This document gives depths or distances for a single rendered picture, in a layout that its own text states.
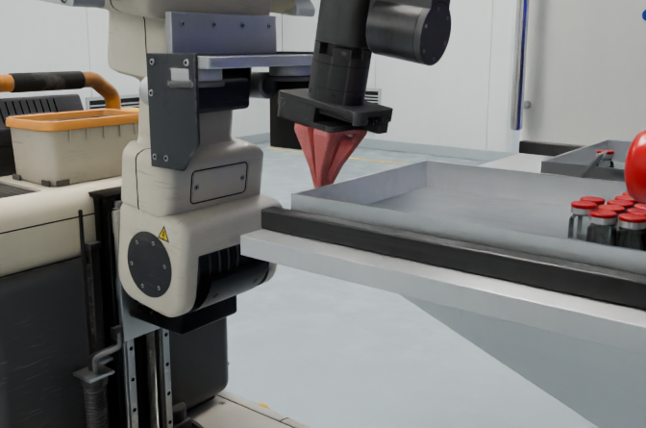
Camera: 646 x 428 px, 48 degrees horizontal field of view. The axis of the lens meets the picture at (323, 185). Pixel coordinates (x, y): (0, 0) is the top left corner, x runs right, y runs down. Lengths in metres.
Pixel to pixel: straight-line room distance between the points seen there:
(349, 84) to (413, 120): 6.36
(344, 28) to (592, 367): 0.37
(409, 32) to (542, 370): 0.31
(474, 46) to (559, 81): 5.16
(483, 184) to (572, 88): 0.72
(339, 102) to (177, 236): 0.45
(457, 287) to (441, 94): 6.34
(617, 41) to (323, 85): 0.92
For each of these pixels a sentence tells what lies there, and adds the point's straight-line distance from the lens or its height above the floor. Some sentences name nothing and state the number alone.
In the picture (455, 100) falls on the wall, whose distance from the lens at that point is 6.82.
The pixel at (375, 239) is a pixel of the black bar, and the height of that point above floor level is 0.89.
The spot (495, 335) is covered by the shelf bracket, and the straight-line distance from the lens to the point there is 0.66.
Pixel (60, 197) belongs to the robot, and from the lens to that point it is 1.29.
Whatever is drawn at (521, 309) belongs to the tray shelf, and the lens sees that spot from 0.54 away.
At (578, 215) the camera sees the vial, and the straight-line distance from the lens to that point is 0.63.
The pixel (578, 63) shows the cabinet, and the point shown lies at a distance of 1.56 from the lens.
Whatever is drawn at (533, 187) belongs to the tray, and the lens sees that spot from 0.85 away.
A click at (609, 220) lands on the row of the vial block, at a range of 0.60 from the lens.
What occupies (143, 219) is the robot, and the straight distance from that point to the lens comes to 1.13.
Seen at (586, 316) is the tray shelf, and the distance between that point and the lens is 0.52.
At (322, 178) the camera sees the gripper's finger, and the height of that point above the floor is 0.92.
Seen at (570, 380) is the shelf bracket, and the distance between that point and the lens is 0.64.
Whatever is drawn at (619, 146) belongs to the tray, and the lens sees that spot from 1.17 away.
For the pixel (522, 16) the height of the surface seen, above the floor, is 1.11.
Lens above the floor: 1.06
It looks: 11 degrees down
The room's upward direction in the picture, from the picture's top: straight up
